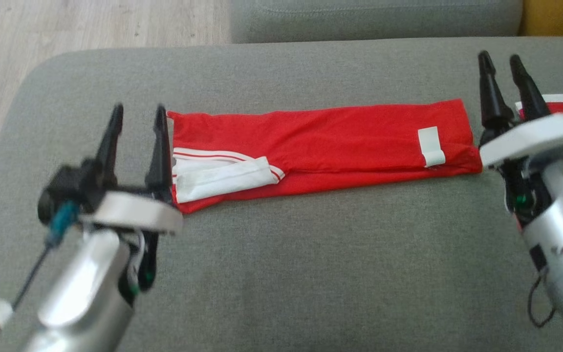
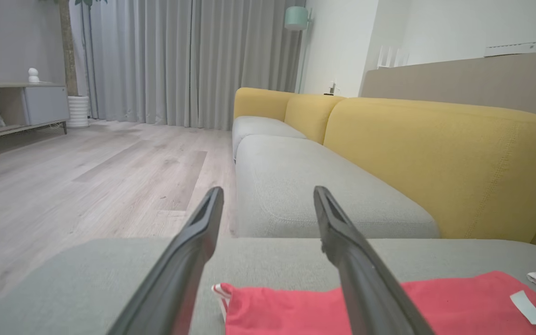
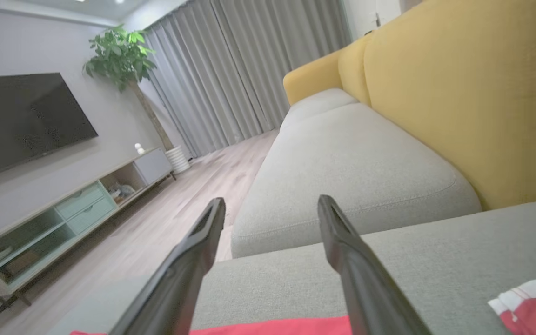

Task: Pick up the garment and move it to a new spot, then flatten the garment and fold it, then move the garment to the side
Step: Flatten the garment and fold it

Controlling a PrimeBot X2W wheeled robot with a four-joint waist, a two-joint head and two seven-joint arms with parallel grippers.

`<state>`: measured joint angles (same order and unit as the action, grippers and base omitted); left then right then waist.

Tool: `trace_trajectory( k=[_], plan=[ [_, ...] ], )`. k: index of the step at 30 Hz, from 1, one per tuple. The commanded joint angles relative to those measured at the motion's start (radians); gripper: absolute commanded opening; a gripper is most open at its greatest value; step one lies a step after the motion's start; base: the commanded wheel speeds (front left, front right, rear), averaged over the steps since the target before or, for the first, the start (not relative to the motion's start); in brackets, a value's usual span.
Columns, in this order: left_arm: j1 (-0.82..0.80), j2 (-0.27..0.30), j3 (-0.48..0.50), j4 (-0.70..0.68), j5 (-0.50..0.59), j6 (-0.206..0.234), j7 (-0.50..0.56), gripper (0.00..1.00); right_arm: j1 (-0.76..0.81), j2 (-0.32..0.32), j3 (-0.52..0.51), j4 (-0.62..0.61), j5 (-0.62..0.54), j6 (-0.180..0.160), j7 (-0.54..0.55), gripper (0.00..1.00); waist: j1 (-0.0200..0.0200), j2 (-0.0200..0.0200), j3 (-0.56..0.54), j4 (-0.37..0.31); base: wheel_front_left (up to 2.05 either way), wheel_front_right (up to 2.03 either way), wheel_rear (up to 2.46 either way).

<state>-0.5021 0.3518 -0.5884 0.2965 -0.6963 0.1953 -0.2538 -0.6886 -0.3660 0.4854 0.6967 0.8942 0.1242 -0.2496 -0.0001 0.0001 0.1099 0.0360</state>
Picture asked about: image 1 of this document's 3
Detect red basketball jersey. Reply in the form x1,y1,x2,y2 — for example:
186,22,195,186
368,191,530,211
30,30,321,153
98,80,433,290
167,99,482,214

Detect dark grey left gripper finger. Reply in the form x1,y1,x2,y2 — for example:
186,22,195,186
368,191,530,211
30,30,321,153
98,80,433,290
145,105,173,203
95,104,124,189

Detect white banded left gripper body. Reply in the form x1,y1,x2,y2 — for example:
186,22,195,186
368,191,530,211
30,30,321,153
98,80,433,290
79,164,183,234

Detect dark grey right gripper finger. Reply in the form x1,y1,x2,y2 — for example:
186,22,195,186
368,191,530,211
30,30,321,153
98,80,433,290
510,55,551,121
478,51,514,145

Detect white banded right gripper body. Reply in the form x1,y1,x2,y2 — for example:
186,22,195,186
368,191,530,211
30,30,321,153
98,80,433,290
479,114,563,169

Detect black left camera cable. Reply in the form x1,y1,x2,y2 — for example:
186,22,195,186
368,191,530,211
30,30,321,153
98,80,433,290
0,200,81,352

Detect black camera cable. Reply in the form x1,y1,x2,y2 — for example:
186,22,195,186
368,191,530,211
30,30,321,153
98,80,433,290
0,200,81,352
527,274,557,328

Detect large yellow sofa backrest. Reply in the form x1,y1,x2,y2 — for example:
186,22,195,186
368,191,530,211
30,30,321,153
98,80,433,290
521,0,563,37

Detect grey fabric sofa chaise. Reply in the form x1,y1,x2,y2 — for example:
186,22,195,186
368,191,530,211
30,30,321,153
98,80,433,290
0,37,563,352

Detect red shorts with white trim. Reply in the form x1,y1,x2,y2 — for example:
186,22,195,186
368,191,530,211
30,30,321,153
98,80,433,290
515,94,563,181

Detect black right camera cable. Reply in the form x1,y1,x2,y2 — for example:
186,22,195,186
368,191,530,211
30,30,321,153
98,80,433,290
527,274,557,328

